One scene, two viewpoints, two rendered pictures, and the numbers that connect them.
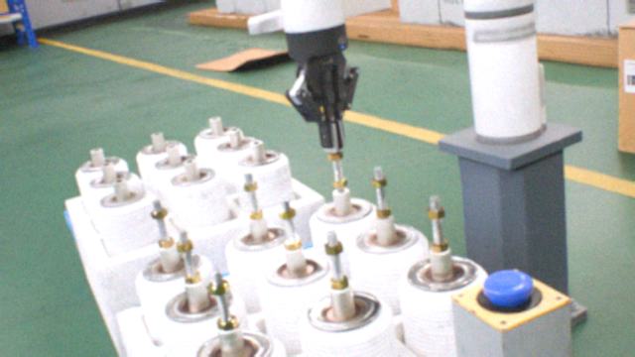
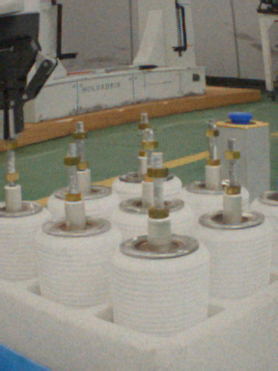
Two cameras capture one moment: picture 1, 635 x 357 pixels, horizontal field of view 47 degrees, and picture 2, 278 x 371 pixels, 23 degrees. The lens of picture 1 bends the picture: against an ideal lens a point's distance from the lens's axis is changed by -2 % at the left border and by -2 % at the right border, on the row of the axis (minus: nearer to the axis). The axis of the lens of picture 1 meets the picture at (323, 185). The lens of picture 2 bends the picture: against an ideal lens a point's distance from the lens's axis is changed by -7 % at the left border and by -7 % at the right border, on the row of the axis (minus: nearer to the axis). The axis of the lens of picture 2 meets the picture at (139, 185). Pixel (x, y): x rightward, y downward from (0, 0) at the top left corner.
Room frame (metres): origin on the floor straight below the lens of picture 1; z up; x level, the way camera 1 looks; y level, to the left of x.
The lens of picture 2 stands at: (1.12, 0.80, 0.45)
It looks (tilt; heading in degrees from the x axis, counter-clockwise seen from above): 12 degrees down; 246
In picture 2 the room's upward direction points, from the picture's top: 2 degrees counter-clockwise
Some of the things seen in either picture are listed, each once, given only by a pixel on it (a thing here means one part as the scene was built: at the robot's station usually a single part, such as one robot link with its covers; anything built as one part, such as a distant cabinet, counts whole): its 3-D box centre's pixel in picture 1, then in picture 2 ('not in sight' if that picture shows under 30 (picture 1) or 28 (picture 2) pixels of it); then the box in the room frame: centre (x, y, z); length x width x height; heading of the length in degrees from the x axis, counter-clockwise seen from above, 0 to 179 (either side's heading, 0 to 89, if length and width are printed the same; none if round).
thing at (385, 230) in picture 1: (385, 229); (82, 183); (0.81, -0.06, 0.26); 0.02 x 0.02 x 0.03
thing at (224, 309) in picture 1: (223, 306); not in sight; (0.61, 0.11, 0.30); 0.01 x 0.01 x 0.08; 73
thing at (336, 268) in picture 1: (336, 267); (212, 148); (0.66, 0.00, 0.30); 0.01 x 0.01 x 0.08; 6
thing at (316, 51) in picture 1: (319, 58); (10, 44); (0.92, -0.02, 0.46); 0.08 x 0.08 x 0.09
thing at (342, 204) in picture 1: (342, 202); (13, 199); (0.92, -0.02, 0.26); 0.02 x 0.02 x 0.03
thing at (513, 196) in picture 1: (515, 231); not in sight; (0.99, -0.27, 0.15); 0.15 x 0.15 x 0.30; 29
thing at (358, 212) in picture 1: (343, 211); (13, 210); (0.92, -0.02, 0.25); 0.08 x 0.08 x 0.01
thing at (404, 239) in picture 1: (387, 239); (82, 193); (0.81, -0.06, 0.25); 0.08 x 0.08 x 0.01
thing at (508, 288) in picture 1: (508, 291); (240, 119); (0.53, -0.13, 0.32); 0.04 x 0.04 x 0.02
